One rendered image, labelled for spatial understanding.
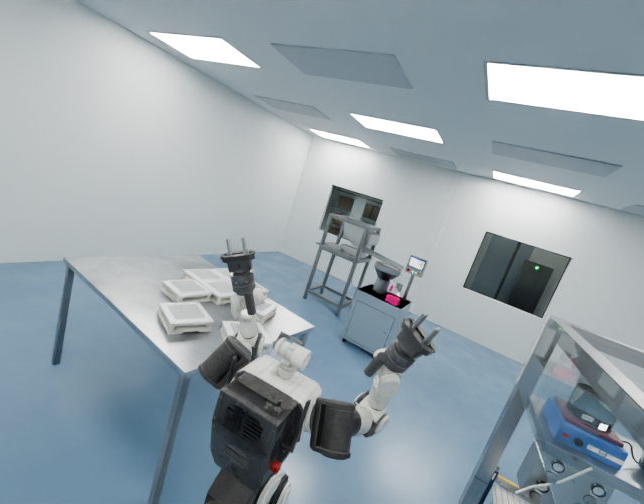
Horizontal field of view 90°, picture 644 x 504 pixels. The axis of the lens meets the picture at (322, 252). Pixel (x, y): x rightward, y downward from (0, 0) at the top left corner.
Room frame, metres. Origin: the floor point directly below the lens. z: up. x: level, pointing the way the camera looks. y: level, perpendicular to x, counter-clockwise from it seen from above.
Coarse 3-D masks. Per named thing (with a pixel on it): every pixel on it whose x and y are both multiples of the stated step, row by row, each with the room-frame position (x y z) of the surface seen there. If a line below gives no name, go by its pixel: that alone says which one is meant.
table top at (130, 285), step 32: (128, 256) 2.47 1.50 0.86; (160, 256) 2.69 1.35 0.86; (192, 256) 2.96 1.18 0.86; (96, 288) 1.83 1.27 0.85; (128, 288) 1.95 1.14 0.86; (128, 320) 1.62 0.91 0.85; (160, 320) 1.70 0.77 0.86; (224, 320) 1.94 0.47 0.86; (288, 320) 2.24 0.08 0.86; (160, 352) 1.45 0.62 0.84; (192, 352) 1.50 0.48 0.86
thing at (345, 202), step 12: (336, 192) 7.51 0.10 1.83; (348, 192) 7.38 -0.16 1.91; (336, 204) 7.47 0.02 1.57; (348, 204) 7.34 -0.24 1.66; (360, 204) 7.22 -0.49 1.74; (372, 204) 7.10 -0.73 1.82; (324, 216) 7.56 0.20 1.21; (348, 216) 7.30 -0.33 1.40; (360, 216) 7.17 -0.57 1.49; (372, 216) 7.05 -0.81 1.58; (324, 228) 7.52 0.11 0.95; (336, 228) 7.39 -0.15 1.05
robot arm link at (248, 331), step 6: (240, 324) 1.24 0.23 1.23; (246, 324) 1.21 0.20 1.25; (252, 324) 1.23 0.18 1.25; (240, 330) 1.25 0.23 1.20; (246, 330) 1.23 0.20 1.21; (252, 330) 1.24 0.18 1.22; (240, 336) 1.27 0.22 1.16; (246, 336) 1.25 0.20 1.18; (252, 336) 1.26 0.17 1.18; (258, 336) 1.29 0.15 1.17; (252, 342) 1.25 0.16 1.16; (258, 342) 1.26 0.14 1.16
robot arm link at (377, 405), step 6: (372, 390) 1.04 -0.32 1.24; (366, 396) 1.10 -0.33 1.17; (372, 396) 1.04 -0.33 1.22; (378, 396) 1.02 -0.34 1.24; (360, 402) 1.08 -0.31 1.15; (366, 402) 1.08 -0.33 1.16; (372, 402) 1.04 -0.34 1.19; (378, 402) 1.03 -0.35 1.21; (384, 402) 1.03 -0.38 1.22; (372, 408) 1.06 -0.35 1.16; (378, 408) 1.04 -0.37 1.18; (384, 408) 1.06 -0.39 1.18; (378, 414) 1.05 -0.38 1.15
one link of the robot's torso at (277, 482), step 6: (282, 474) 1.04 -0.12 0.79; (270, 480) 0.94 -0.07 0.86; (276, 480) 0.96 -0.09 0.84; (282, 480) 1.15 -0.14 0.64; (270, 486) 0.91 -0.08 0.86; (276, 486) 0.98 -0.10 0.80; (282, 486) 1.14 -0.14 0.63; (264, 492) 0.89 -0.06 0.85; (270, 492) 0.92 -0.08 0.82; (276, 492) 1.11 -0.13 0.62; (264, 498) 0.89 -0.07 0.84; (270, 498) 1.10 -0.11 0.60; (276, 498) 1.11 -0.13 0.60
